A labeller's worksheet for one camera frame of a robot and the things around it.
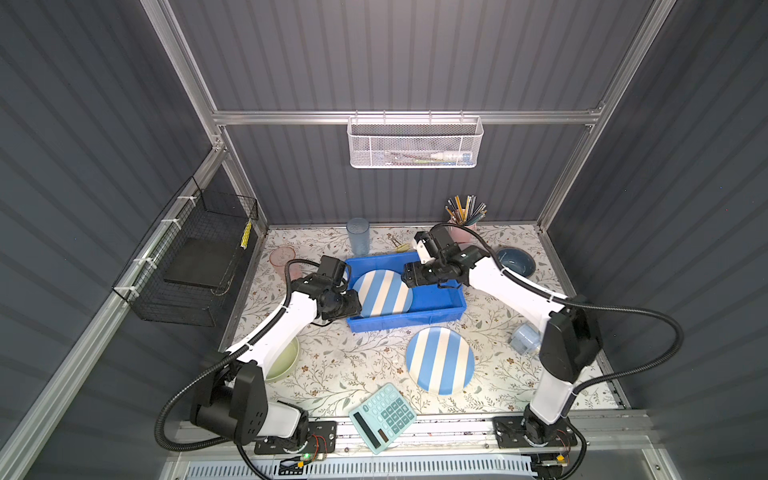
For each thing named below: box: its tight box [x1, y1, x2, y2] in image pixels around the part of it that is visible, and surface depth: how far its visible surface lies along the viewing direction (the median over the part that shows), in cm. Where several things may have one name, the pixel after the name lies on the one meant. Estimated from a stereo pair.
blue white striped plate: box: [353, 269, 414, 319], surface depth 98 cm
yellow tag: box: [240, 220, 253, 250], surface depth 84 cm
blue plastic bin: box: [344, 251, 467, 333], surface depth 96 cm
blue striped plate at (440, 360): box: [405, 326, 475, 396], surface depth 87 cm
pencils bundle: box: [445, 194, 488, 226], surface depth 111 cm
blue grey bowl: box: [496, 246, 536, 278], surface depth 107 cm
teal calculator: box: [348, 383, 417, 455], surface depth 77 cm
